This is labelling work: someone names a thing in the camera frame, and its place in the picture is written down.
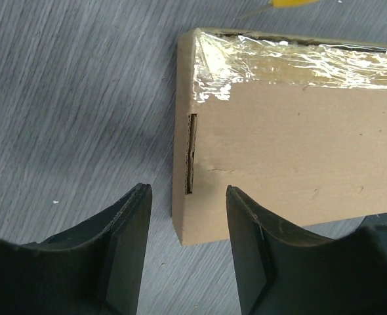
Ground yellow utility knife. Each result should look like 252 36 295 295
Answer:
239 0 318 20

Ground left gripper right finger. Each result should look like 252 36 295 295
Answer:
226 186 387 314

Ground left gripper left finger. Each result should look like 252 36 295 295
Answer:
0 184 152 314

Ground brown cardboard express box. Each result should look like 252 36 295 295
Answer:
172 28 387 245

